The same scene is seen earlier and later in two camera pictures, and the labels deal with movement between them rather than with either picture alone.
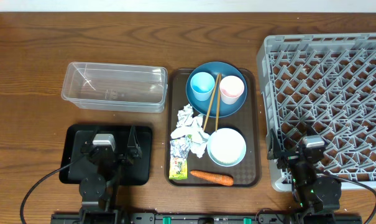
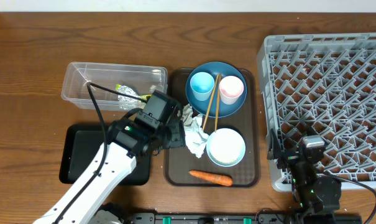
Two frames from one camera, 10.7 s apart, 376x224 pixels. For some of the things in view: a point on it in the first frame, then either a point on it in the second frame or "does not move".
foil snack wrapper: (179, 148) to (125, 89)
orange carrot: (214, 178) does not move
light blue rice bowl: (226, 147) does not move
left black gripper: (128, 160) to (179, 139)
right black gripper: (288, 157) does not move
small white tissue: (184, 116) does not move
